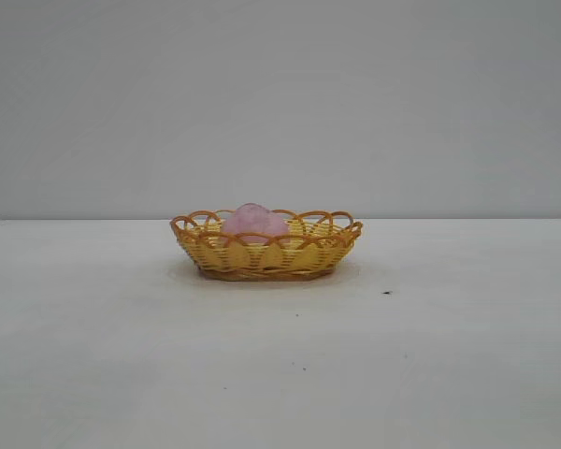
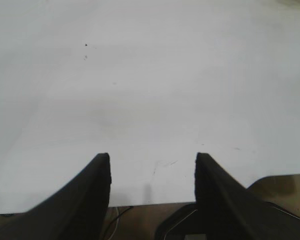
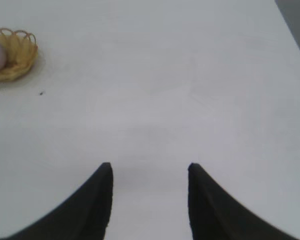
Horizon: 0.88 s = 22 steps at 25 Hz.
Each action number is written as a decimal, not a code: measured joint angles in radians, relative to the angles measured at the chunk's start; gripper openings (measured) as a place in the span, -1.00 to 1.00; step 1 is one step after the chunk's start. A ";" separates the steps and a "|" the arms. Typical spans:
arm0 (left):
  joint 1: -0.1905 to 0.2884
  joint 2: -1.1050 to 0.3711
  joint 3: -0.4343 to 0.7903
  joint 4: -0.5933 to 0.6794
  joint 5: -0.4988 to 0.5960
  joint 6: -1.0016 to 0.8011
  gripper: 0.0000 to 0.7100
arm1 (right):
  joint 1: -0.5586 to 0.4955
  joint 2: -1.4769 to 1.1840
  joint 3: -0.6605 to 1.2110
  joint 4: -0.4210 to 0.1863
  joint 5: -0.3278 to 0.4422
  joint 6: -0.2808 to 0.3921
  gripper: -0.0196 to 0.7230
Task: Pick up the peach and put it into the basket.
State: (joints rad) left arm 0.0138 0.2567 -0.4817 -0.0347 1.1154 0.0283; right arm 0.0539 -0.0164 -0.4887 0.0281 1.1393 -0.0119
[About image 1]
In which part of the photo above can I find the pink peach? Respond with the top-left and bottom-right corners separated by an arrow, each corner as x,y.
220,201 -> 290,246

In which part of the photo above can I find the yellow woven wicker basket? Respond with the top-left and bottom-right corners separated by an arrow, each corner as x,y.
169,207 -> 365,284

